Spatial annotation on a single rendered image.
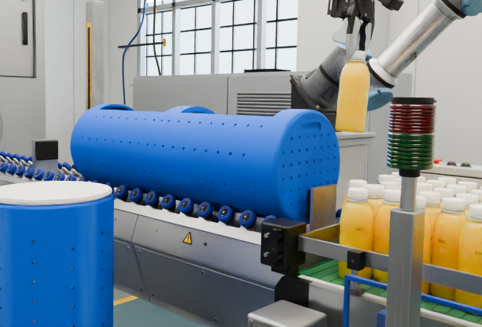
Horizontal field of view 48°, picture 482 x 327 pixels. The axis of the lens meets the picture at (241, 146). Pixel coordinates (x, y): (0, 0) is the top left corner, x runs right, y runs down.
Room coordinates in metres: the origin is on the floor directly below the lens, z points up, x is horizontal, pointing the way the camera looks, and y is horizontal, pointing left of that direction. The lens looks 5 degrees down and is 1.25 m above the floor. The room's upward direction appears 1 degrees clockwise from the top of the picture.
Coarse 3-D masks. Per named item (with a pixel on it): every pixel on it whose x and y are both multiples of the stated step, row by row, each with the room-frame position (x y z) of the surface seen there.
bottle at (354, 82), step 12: (348, 60) 1.22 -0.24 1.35; (360, 60) 1.20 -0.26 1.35; (348, 72) 1.20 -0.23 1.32; (360, 72) 1.19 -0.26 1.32; (348, 84) 1.19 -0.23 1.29; (360, 84) 1.19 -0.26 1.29; (348, 96) 1.19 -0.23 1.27; (360, 96) 1.19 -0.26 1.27; (348, 108) 1.19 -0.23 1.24; (360, 108) 1.19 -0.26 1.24; (336, 120) 1.21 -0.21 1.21; (348, 120) 1.19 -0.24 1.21; (360, 120) 1.19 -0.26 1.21; (360, 132) 1.20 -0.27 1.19
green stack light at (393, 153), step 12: (396, 144) 0.74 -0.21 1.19; (408, 144) 0.73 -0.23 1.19; (420, 144) 0.73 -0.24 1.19; (432, 144) 0.74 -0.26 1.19; (396, 156) 0.74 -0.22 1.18; (408, 156) 0.73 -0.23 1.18; (420, 156) 0.73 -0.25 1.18; (432, 156) 0.74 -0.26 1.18; (396, 168) 0.74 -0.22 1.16; (408, 168) 0.73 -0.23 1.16; (420, 168) 0.73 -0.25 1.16; (432, 168) 0.74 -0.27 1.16
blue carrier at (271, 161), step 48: (96, 144) 1.68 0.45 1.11; (144, 144) 1.52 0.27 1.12; (192, 144) 1.39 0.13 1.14; (240, 144) 1.29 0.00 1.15; (288, 144) 1.24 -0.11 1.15; (336, 144) 1.39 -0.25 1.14; (144, 192) 1.64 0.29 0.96; (192, 192) 1.42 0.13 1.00; (240, 192) 1.29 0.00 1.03; (288, 192) 1.24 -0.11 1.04
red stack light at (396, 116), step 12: (396, 108) 0.75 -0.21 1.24; (408, 108) 0.73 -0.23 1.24; (420, 108) 0.73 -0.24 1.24; (432, 108) 0.73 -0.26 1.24; (396, 120) 0.74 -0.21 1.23; (408, 120) 0.73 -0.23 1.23; (420, 120) 0.73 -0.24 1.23; (432, 120) 0.73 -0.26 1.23; (396, 132) 0.74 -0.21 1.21; (408, 132) 0.73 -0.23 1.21; (420, 132) 0.73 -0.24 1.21; (432, 132) 0.74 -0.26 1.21
